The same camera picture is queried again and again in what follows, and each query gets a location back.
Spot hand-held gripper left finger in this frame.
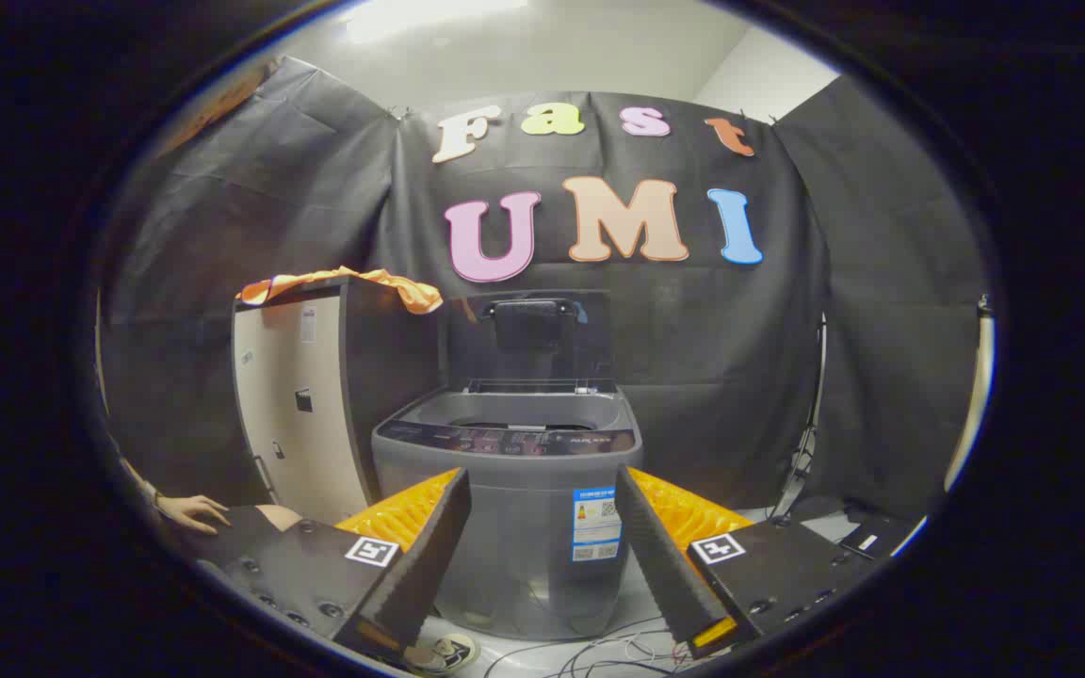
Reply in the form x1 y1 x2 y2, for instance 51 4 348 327
194 467 473 662

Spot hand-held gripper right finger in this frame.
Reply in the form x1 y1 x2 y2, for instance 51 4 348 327
614 464 883 660

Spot grey washing machine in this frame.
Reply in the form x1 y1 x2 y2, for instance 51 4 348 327
371 379 647 642

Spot dark washing machine lid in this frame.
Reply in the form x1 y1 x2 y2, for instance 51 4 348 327
444 290 617 389

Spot orange garment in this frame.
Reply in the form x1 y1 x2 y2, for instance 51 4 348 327
236 266 445 315

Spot person's sneaker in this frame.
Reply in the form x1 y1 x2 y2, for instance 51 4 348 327
406 633 479 675

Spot dark cabinet with beige door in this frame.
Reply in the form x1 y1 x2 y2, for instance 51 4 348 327
230 273 446 528

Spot flat black box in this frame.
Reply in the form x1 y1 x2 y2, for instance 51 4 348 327
834 513 922 562

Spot black backdrop cloth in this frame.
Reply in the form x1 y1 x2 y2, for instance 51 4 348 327
95 55 991 528

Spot floor cables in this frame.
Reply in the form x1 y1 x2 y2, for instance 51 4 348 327
481 617 696 678

